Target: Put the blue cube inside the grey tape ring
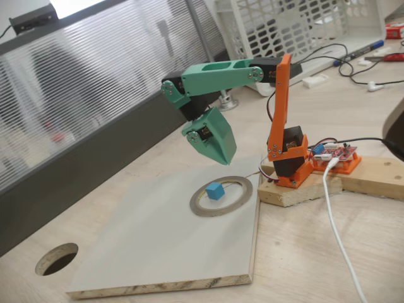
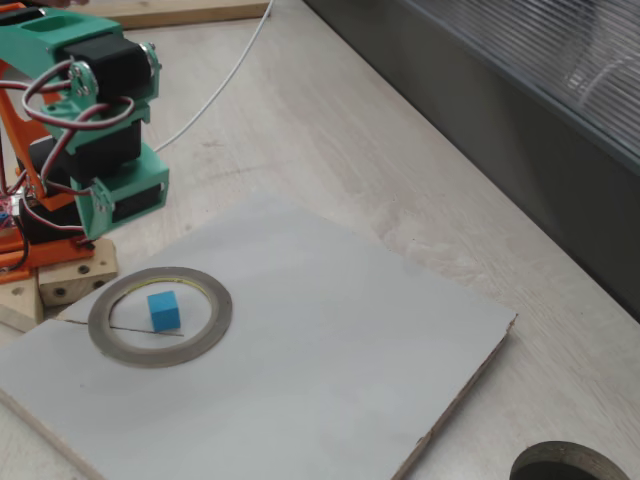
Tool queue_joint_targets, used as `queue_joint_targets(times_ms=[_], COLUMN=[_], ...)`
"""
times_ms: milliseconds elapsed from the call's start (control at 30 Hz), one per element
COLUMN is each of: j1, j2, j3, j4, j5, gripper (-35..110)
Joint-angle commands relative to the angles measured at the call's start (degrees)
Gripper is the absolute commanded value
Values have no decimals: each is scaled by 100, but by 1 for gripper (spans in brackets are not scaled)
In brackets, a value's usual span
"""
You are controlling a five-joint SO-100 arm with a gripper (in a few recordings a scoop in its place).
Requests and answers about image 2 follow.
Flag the grey ring of tape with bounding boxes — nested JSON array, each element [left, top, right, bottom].
[[88, 266, 234, 370]]

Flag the white-faced plywood board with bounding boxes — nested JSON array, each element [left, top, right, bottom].
[[0, 199, 519, 480]]

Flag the white USB cable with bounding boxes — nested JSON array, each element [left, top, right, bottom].
[[153, 0, 275, 152]]

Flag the red controller circuit board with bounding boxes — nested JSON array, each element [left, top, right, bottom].
[[0, 194, 24, 231]]

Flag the light wooden strip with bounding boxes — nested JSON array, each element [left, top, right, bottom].
[[99, 0, 271, 31]]

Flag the frosted ribbed partition panel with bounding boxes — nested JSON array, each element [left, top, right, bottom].
[[304, 0, 640, 321]]

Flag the wooden base block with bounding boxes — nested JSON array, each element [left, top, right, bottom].
[[0, 238, 120, 334]]

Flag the blue cube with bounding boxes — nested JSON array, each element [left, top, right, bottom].
[[147, 290, 181, 334]]

